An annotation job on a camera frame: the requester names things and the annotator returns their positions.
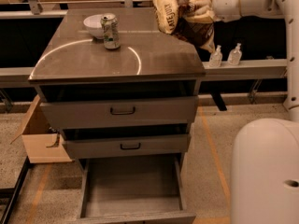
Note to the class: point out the grey drawer cabinet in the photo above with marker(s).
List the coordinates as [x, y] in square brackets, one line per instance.
[149, 64]

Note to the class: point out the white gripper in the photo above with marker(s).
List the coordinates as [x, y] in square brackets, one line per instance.
[226, 3]

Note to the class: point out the grey drawer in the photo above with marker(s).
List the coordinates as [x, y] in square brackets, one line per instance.
[103, 114]
[133, 190]
[121, 147]

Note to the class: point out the grey middle drawer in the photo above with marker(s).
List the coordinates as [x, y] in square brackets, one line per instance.
[121, 147]

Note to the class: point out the open cardboard box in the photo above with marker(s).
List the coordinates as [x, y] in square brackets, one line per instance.
[42, 144]

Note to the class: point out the grey bottom drawer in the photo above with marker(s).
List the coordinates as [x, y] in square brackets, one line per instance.
[133, 190]

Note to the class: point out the left clear sanitizer bottle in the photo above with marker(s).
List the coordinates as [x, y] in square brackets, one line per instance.
[216, 57]

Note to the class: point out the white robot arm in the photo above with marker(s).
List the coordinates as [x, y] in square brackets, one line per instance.
[265, 158]

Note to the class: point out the clear sanitizer bottle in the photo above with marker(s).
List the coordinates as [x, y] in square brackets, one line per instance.
[216, 57]
[235, 55]

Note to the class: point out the brown chip bag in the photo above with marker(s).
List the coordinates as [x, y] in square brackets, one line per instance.
[169, 15]

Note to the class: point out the white bowl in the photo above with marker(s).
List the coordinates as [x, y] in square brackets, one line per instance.
[94, 26]

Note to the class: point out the grey top drawer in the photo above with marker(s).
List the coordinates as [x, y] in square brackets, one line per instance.
[103, 114]

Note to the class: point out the right clear sanitizer bottle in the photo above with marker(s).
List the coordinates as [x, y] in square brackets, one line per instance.
[235, 55]

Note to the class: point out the green soda can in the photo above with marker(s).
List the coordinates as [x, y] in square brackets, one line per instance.
[109, 24]

